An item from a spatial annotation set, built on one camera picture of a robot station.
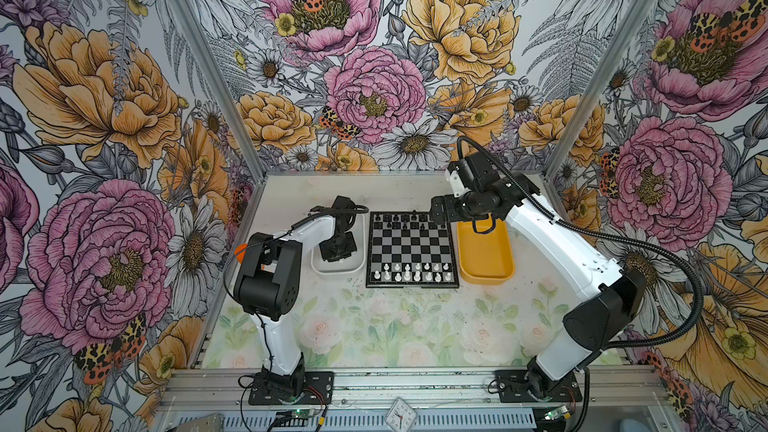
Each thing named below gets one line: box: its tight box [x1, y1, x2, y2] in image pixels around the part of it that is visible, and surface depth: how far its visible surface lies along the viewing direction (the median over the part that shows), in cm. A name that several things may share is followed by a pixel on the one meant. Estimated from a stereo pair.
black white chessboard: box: [366, 210, 460, 289], surface depth 99 cm
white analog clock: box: [384, 397, 418, 432], surface depth 70 cm
